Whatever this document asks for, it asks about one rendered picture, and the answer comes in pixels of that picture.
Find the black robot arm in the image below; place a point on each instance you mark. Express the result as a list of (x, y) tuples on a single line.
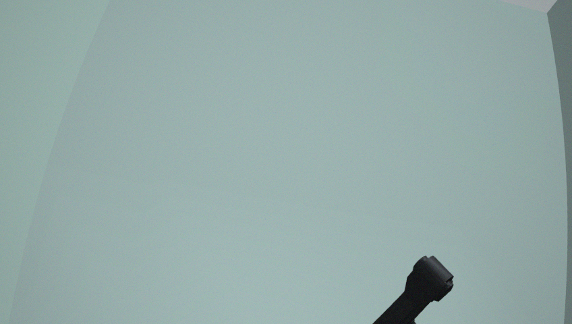
[(428, 281)]

